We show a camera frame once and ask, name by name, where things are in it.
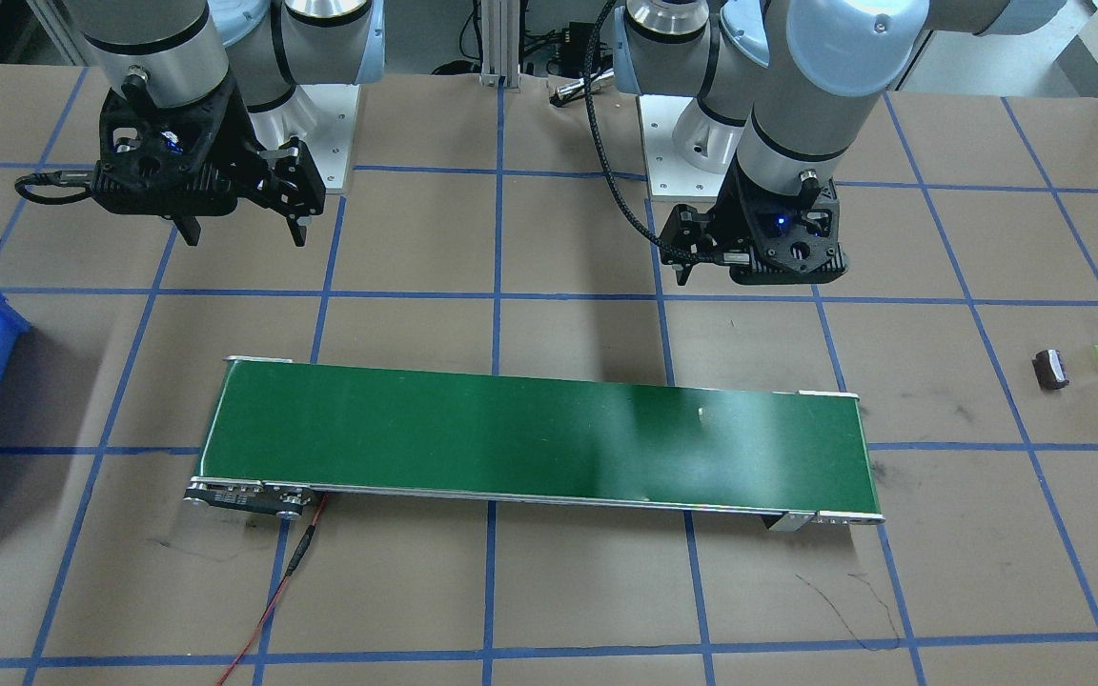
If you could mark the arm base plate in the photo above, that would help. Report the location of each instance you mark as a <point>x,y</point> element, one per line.
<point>324,117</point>
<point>686,154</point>

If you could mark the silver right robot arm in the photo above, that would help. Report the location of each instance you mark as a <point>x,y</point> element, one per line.
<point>180,50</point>

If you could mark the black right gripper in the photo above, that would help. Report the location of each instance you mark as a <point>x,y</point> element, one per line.
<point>251,151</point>

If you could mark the green conveyor belt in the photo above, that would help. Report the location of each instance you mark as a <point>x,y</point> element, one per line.
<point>281,433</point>

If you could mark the aluminium frame post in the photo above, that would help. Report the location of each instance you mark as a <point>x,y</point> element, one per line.
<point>501,37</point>

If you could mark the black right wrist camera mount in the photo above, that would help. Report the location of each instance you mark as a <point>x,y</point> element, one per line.
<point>181,163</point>

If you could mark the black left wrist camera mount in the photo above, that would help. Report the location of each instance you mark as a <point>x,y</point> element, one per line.
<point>790,239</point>

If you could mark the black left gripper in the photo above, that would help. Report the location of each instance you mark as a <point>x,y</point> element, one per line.
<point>729,221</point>

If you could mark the black cylindrical capacitor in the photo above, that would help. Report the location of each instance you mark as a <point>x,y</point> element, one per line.
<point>1049,370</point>

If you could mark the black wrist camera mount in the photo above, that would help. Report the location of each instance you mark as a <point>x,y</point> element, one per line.
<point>790,239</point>
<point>181,163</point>

